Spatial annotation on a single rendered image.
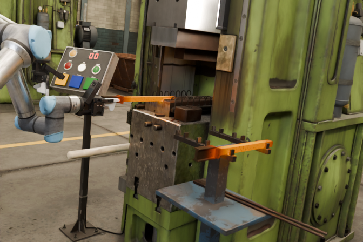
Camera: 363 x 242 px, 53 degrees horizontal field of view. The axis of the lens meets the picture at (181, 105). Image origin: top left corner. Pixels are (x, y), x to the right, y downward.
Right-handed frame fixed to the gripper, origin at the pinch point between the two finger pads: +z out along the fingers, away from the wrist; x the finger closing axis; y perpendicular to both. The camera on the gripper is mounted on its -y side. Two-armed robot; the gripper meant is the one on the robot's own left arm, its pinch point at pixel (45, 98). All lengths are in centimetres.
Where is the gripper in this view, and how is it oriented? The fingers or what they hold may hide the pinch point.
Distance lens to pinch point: 206.8
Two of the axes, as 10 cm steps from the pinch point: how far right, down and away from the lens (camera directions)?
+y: -8.7, -0.1, -4.9
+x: 4.7, 2.0, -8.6
